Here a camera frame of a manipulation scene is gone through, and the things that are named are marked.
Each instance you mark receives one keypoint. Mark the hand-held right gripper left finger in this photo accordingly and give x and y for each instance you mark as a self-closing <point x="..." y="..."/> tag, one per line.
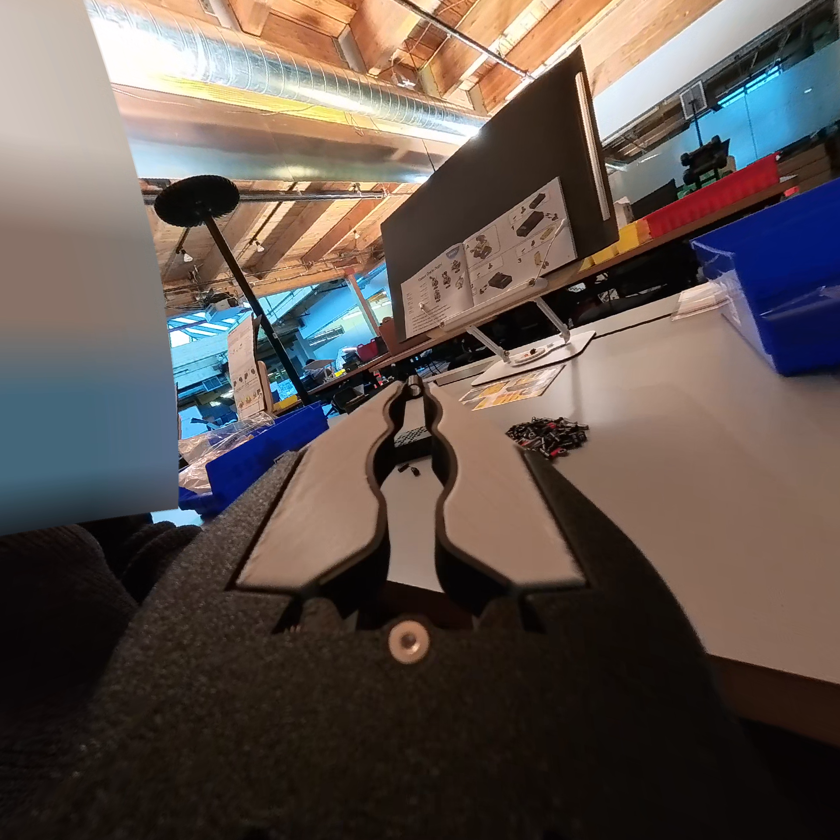
<point x="315" y="518"/>

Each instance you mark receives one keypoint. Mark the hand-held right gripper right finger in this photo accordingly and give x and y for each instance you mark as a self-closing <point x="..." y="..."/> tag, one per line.
<point x="512" y="518"/>

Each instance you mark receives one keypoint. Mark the pile of small plastic pins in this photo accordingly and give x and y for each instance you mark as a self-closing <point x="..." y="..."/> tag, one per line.
<point x="548" y="436"/>

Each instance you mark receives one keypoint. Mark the black perforated plastic block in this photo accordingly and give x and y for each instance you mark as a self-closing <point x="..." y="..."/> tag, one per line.
<point x="413" y="438"/>

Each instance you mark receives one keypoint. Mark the blue plastic bin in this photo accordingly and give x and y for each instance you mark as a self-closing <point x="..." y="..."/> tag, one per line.
<point x="787" y="282"/>
<point x="262" y="453"/>

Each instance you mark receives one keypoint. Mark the clear bags of parts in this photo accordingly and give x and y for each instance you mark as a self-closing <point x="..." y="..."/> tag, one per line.
<point x="216" y="439"/>

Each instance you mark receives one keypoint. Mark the yellow grey sticker sheet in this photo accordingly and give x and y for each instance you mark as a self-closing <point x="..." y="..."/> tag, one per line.
<point x="518" y="387"/>

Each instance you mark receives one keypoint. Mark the instruction sheet stand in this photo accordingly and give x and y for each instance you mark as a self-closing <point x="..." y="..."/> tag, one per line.
<point x="244" y="374"/>

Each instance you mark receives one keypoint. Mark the open instruction manual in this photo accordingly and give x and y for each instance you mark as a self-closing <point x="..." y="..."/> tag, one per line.
<point x="485" y="262"/>

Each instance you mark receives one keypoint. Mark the paper in clear sleeve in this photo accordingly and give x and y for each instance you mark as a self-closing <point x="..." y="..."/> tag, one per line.
<point x="702" y="305"/>

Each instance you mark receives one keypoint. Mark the yellow plastic bin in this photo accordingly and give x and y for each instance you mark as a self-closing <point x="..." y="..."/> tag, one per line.
<point x="617" y="243"/>

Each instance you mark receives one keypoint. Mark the black pole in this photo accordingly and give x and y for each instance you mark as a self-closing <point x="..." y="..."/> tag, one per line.
<point x="197" y="200"/>

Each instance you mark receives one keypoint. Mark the red plastic bin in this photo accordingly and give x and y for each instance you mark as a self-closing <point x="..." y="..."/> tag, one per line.
<point x="715" y="190"/>

